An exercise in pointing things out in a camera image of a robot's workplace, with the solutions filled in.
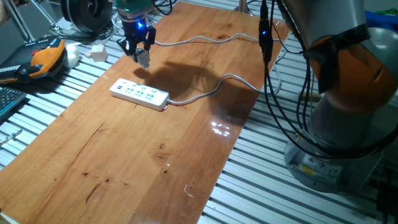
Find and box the black cable bundle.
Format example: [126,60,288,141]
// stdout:
[258,0,398,161]

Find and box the grey power strip cable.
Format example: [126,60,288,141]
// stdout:
[154,32,289,106]

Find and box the black connector with blue light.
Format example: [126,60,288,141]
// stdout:
[258,0,274,65]

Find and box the black keyboard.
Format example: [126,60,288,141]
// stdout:
[0,86,28,121]

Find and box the small metal pen tool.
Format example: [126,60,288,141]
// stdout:
[0,129,23,147]

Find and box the white power strip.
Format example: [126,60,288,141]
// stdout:
[109,78,171,112]

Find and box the thin support pole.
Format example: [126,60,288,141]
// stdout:
[234,0,253,15]

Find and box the white house-shaped block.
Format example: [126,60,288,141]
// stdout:
[90,44,108,63]

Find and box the white bulb holder with bulb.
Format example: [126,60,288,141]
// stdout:
[136,48,151,71]

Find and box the blue bag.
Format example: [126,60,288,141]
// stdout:
[363,9,398,32]

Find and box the glossy wooden board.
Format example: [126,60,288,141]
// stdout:
[0,1,290,224]

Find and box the orange and black teach pendant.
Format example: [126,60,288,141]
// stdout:
[0,37,67,84]

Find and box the silver metal stand leg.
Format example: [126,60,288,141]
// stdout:
[2,0,35,43]
[39,0,63,32]

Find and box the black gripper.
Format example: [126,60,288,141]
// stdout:
[116,19,157,63]

